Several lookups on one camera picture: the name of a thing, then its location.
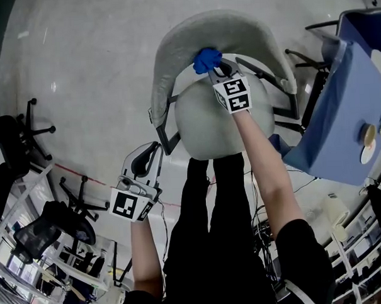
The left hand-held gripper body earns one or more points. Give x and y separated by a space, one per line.
126 205

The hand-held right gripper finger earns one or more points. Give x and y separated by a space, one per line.
235 70
217 80

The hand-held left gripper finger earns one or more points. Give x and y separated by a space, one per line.
157 167
128 160

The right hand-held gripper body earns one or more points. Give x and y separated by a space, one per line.
235 96

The blue wiping cloth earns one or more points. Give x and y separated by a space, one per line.
207 60

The grey upholstered armchair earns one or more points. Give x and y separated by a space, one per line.
223 30

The person's left forearm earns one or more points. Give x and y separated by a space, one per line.
146 254

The person's right forearm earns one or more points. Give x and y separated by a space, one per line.
270 179

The black mesh office chair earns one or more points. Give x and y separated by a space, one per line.
36 237
10 140

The blue upholstered chair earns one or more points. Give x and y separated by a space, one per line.
361 24

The white metal rack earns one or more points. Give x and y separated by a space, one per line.
25 199

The person's black-clothed body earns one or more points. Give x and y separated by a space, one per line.
214 257

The table with blue tablecloth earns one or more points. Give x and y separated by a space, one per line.
334 126

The beige bowl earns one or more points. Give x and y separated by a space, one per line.
368 133

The white plate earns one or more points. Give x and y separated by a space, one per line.
367 154

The cream plastic stool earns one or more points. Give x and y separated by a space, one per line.
337 217

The white shelf unit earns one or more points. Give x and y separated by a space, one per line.
365 266

